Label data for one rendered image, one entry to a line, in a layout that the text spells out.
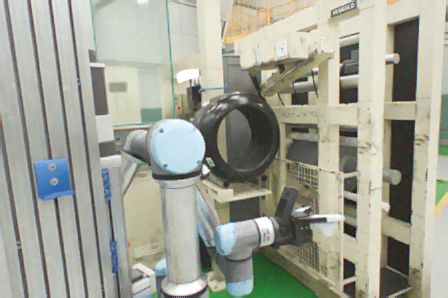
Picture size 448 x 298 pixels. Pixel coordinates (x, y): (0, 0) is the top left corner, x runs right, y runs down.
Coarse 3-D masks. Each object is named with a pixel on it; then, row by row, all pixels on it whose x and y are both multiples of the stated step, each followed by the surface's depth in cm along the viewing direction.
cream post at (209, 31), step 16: (208, 0) 216; (208, 16) 217; (208, 32) 218; (208, 48) 220; (208, 64) 221; (208, 80) 222; (208, 96) 224; (224, 128) 232; (224, 144) 233; (224, 160) 235; (224, 208) 240; (224, 224) 241
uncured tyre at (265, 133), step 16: (224, 96) 193; (240, 96) 193; (256, 96) 200; (208, 112) 188; (224, 112) 187; (256, 112) 224; (272, 112) 203; (208, 128) 186; (256, 128) 229; (272, 128) 203; (208, 144) 186; (256, 144) 231; (272, 144) 205; (240, 160) 227; (256, 160) 226; (272, 160) 208; (224, 176) 196; (240, 176) 197; (256, 176) 206
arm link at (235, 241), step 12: (216, 228) 82; (228, 228) 81; (240, 228) 81; (252, 228) 82; (216, 240) 82; (228, 240) 79; (240, 240) 80; (252, 240) 81; (228, 252) 80; (240, 252) 80
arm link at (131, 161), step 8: (128, 136) 145; (128, 144) 139; (128, 152) 138; (128, 160) 139; (136, 160) 139; (144, 160) 142; (120, 168) 139; (128, 168) 139; (136, 168) 141; (128, 176) 139; (128, 184) 140
